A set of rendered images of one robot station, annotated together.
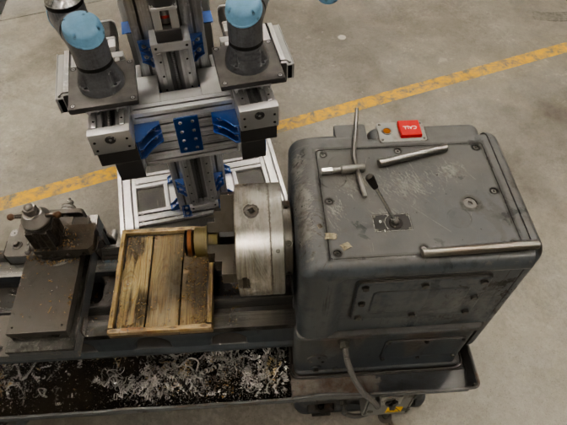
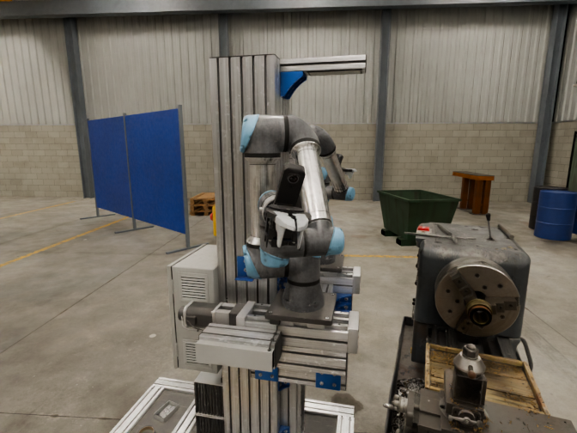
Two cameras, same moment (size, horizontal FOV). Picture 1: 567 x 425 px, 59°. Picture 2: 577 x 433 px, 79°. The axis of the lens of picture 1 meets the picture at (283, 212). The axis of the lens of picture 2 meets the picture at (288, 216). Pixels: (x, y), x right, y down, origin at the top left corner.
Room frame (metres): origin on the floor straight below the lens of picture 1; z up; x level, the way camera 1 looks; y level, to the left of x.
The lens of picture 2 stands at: (0.90, 1.68, 1.71)
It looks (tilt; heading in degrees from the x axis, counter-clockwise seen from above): 11 degrees down; 295
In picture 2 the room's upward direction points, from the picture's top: straight up
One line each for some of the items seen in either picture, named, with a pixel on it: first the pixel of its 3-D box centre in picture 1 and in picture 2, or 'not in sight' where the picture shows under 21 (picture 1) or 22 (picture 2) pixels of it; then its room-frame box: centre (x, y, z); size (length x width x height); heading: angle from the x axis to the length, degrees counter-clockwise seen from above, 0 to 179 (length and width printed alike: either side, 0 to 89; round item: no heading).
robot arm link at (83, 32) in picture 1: (85, 39); (301, 258); (1.36, 0.61, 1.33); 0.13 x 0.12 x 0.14; 35
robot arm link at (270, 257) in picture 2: not in sight; (281, 244); (1.30, 0.89, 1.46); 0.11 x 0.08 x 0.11; 35
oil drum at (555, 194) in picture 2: not in sight; (555, 214); (-0.88, -6.39, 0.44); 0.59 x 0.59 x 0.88
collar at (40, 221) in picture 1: (34, 216); (469, 361); (0.82, 0.69, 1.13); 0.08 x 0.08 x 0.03
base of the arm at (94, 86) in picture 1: (98, 71); (303, 289); (1.35, 0.61, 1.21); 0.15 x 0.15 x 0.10
